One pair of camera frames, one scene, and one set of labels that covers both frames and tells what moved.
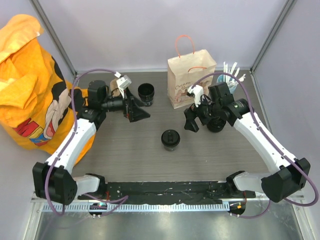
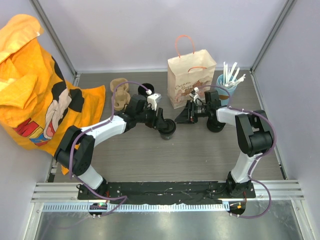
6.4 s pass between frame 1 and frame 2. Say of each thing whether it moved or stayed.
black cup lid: moved
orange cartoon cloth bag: stayed
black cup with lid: stayed
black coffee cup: stayed
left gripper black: moved
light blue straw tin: stayed
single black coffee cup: moved
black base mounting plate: stayed
